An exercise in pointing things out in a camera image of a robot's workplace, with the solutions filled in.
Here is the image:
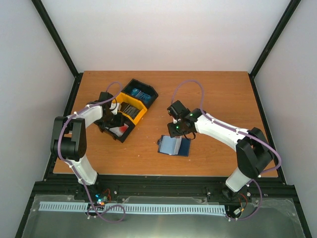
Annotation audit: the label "black frame post right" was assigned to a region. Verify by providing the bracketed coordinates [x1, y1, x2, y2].
[249, 0, 301, 80]

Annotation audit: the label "dark cards stack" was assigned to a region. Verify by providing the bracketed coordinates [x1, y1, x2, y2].
[120, 102, 140, 119]

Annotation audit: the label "black frame post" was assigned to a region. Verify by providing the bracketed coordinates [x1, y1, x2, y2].
[31, 0, 80, 77]
[249, 0, 301, 80]

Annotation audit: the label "blue leather card holder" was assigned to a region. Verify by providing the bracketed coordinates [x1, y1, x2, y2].
[157, 135, 191, 157]

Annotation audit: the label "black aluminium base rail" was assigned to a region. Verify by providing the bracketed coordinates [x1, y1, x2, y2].
[32, 174, 297, 206]

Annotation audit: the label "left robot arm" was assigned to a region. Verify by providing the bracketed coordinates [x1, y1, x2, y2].
[51, 92, 124, 200]

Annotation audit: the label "light blue cable duct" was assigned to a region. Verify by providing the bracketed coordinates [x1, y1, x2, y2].
[38, 201, 226, 216]

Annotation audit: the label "black frame post left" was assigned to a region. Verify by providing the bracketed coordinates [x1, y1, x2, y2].
[31, 0, 80, 77]

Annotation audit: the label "white red cards stack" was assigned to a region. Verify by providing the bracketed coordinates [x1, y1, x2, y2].
[109, 124, 129, 137]

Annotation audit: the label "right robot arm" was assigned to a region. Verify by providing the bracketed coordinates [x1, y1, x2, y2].
[167, 101, 274, 192]

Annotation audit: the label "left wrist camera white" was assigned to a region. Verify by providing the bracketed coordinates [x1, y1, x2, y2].
[109, 102, 121, 115]

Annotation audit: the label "blue cards stack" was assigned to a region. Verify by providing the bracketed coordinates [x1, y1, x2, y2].
[130, 88, 151, 104]

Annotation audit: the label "yellow bin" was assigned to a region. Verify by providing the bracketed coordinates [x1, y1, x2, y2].
[112, 92, 149, 125]

